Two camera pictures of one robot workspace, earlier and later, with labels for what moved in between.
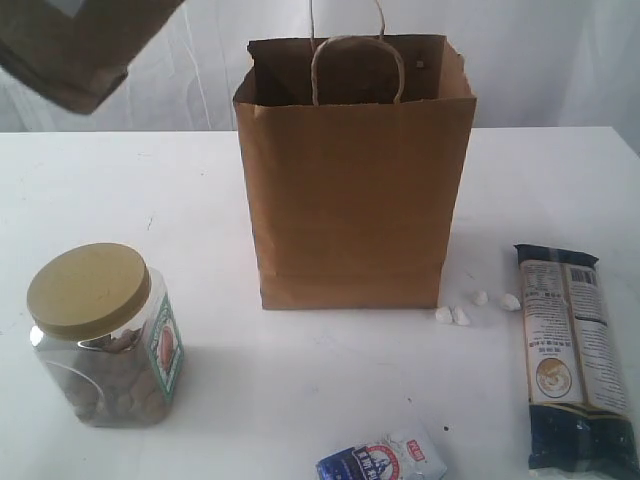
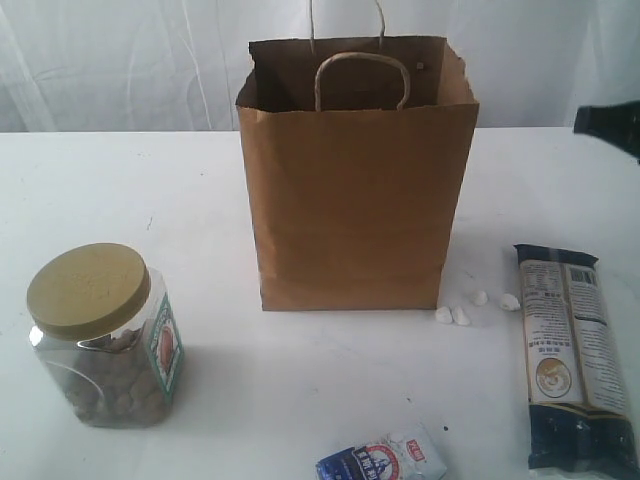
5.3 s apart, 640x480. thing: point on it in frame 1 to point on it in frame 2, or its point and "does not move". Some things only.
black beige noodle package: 579,415 does not move
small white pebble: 510,303 does not move
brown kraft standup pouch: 77,51 to 617,123
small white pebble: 461,317 does not move
